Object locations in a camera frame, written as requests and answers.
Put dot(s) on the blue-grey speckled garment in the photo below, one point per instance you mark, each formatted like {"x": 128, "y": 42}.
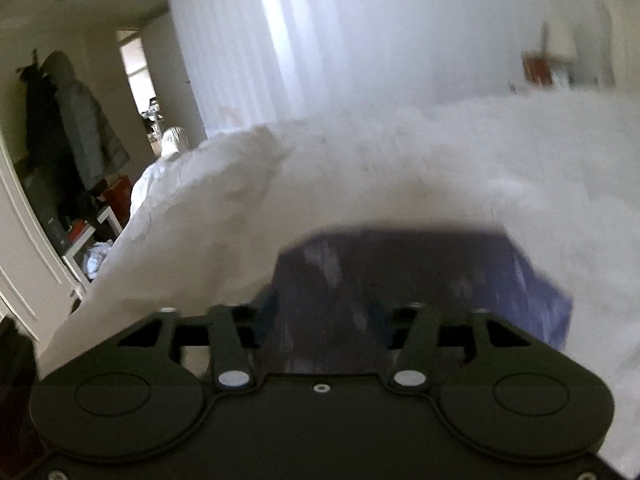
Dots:
{"x": 400, "y": 270}

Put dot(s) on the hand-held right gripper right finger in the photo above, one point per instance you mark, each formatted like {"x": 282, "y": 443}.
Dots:
{"x": 417, "y": 332}

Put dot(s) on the grey hooded puffer coat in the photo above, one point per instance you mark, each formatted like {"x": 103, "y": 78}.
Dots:
{"x": 82, "y": 120}

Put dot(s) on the white plastic bag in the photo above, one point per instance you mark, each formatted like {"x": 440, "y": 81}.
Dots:
{"x": 97, "y": 260}

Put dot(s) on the open doorway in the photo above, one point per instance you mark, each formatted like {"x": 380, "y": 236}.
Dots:
{"x": 142, "y": 85}

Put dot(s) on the black hanging coat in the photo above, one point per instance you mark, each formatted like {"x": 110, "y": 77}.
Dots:
{"x": 40, "y": 120}

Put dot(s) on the red box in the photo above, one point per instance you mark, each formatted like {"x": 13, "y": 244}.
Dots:
{"x": 119, "y": 200}

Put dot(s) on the white wardrobe door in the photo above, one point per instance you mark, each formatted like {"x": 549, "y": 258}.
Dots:
{"x": 30, "y": 240}

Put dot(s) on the white curtain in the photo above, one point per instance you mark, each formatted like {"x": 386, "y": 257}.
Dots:
{"x": 300, "y": 40}

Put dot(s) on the white table lamp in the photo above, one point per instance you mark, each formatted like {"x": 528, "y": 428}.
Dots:
{"x": 560, "y": 40}

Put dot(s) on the white low table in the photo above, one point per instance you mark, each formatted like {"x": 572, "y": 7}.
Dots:
{"x": 95, "y": 237}

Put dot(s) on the white bed blanket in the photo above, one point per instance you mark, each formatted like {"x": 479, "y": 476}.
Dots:
{"x": 400, "y": 170}

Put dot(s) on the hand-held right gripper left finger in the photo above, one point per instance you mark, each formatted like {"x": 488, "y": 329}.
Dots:
{"x": 226, "y": 332}

